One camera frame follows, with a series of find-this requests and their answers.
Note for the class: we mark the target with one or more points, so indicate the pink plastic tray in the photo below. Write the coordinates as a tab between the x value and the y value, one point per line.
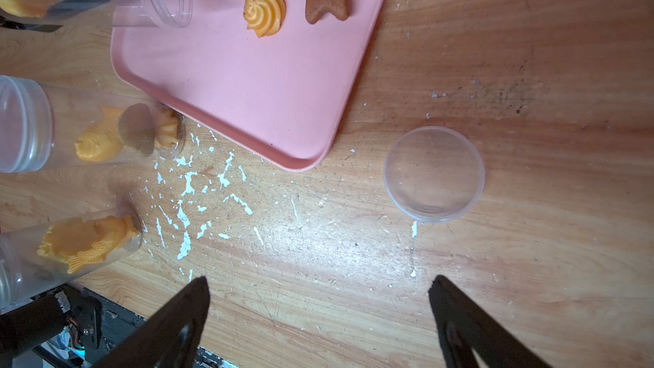
282	97

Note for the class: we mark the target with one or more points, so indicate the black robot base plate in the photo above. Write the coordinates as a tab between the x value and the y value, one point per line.
68	327

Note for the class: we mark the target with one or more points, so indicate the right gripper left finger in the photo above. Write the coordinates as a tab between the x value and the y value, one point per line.
171	337

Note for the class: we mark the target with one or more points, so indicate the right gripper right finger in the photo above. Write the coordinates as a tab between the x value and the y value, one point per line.
466	332

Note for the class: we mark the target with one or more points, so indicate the clear cookie jar front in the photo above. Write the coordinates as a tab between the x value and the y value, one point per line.
40	258

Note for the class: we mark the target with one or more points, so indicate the yellow swirl cookie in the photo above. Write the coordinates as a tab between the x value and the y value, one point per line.
264	17

